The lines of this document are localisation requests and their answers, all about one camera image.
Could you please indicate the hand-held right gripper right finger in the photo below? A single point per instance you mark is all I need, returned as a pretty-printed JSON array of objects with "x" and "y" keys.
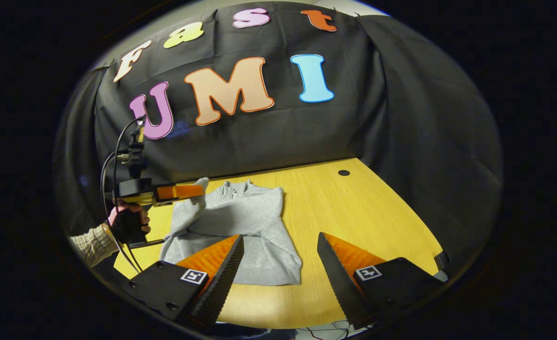
[{"x": 339, "y": 283}]

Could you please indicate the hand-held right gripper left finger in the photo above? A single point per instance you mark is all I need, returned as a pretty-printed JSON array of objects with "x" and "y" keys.
[{"x": 221, "y": 283}]

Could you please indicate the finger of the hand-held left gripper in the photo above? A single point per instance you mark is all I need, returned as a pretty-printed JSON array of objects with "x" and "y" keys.
[{"x": 179, "y": 192}]

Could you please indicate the grey zip-neck sweatshirt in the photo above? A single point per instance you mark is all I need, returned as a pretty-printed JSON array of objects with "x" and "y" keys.
[{"x": 259, "y": 226}]

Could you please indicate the black backdrop cloth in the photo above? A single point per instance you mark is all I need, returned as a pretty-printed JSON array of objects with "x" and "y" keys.
[{"x": 306, "y": 132}]

